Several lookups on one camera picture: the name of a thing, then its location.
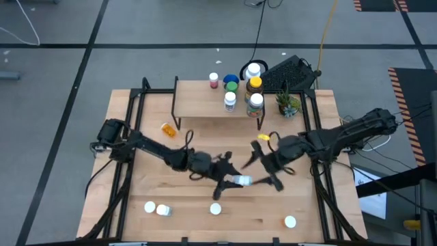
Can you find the black perforated computer case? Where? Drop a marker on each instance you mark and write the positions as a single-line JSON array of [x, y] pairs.
[[290, 73]]

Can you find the black diagonal beam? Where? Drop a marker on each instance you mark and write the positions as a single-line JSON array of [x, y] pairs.
[[392, 182]]

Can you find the brown bottle yellow cap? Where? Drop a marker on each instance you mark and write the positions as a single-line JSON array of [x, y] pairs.
[[255, 82]]

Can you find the green caffeine bottle green cap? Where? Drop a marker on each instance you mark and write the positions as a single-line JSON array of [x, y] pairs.
[[231, 87]]

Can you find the small yellow tag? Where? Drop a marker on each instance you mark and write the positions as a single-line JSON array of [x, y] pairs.
[[263, 137]]

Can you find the small white bottle red label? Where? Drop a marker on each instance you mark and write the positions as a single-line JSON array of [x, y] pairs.
[[243, 180]]

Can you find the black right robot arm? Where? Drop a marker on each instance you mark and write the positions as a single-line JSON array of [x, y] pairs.
[[351, 131]]

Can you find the wooden shelf black metal frame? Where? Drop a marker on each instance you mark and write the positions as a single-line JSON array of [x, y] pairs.
[[201, 102]]

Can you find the grey flat bar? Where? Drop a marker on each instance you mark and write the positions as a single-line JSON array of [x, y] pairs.
[[8, 75]]

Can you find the small white bottle lying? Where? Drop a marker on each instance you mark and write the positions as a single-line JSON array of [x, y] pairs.
[[164, 210]]

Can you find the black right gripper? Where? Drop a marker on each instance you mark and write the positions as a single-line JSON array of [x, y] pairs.
[[286, 152]]

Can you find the white paper sheet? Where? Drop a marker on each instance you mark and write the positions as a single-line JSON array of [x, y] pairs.
[[373, 205]]

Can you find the small yellow block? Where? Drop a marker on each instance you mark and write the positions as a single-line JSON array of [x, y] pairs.
[[411, 225]]

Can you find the Tums bottle blue cap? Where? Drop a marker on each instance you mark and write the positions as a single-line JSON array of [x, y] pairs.
[[230, 79]]

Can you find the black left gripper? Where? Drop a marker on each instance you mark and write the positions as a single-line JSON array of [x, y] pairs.
[[205, 165]]

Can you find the white aspirin bottle green label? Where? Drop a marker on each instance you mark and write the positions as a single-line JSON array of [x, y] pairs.
[[230, 99]]

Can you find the pink bottle white cap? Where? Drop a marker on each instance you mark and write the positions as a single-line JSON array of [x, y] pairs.
[[213, 79]]

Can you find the gummy vitamin bottle white cap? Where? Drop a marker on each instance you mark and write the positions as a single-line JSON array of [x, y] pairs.
[[256, 99]]

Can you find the black mat striped edge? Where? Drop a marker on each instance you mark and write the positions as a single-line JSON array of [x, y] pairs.
[[423, 85], [375, 4]]

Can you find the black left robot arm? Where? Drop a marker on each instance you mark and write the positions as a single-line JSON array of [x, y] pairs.
[[153, 148]]

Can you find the large white bottle white cap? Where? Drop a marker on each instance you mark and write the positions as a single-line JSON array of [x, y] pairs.
[[253, 69]]

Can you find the black aluminium table frame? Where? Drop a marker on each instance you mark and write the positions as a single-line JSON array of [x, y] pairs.
[[157, 91]]

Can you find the grey metal post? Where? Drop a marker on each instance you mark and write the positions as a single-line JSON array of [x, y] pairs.
[[428, 212]]

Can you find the potted succulent black pot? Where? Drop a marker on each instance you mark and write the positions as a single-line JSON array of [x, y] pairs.
[[286, 102]]

